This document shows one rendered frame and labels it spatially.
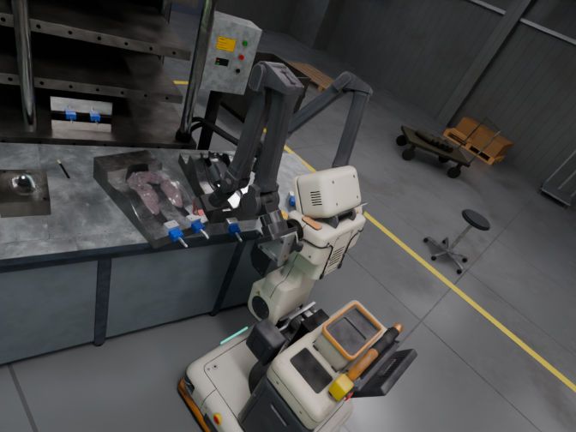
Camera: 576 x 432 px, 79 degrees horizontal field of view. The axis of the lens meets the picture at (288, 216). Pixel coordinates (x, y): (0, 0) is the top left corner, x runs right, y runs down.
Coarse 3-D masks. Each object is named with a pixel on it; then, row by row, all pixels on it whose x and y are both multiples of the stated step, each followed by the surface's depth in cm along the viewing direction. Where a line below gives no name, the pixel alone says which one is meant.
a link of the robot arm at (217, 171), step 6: (210, 168) 123; (216, 168) 122; (222, 168) 123; (210, 174) 124; (216, 174) 123; (222, 174) 121; (216, 180) 123; (222, 180) 120; (228, 180) 116; (222, 186) 118; (228, 186) 116
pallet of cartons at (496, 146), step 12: (468, 120) 760; (444, 132) 762; (456, 132) 763; (468, 132) 766; (480, 132) 713; (492, 132) 751; (468, 144) 733; (480, 144) 718; (492, 144) 703; (504, 144) 701; (480, 156) 728; (492, 156) 708; (504, 156) 755
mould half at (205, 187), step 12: (180, 156) 186; (192, 156) 175; (204, 156) 192; (192, 168) 174; (204, 168) 173; (192, 180) 175; (204, 180) 171; (204, 192) 164; (216, 216) 160; (228, 216) 164; (240, 216) 168; (252, 216) 173
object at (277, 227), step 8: (264, 216) 109; (272, 216) 108; (280, 216) 110; (264, 224) 109; (272, 224) 107; (280, 224) 108; (264, 232) 109; (272, 232) 108; (280, 232) 107; (288, 232) 109; (256, 240) 110; (264, 240) 107; (272, 240) 105
